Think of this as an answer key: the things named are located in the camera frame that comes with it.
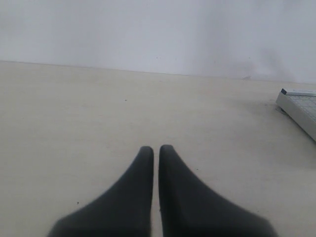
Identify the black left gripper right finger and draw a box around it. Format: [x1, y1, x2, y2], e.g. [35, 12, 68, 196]
[158, 145, 278, 237]

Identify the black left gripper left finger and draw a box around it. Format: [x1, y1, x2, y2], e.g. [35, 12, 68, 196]
[48, 146, 154, 237]

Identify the grey paper cutter base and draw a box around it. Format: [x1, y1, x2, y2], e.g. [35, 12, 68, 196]
[276, 88, 316, 141]

